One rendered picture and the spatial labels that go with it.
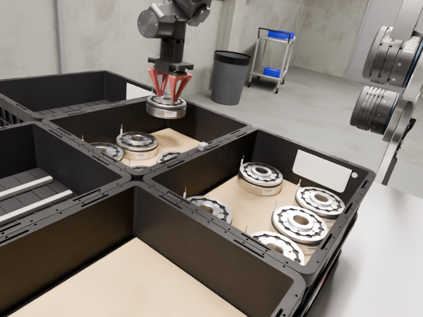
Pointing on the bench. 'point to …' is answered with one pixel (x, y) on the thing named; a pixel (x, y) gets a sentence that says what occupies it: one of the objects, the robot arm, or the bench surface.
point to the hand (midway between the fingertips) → (167, 96)
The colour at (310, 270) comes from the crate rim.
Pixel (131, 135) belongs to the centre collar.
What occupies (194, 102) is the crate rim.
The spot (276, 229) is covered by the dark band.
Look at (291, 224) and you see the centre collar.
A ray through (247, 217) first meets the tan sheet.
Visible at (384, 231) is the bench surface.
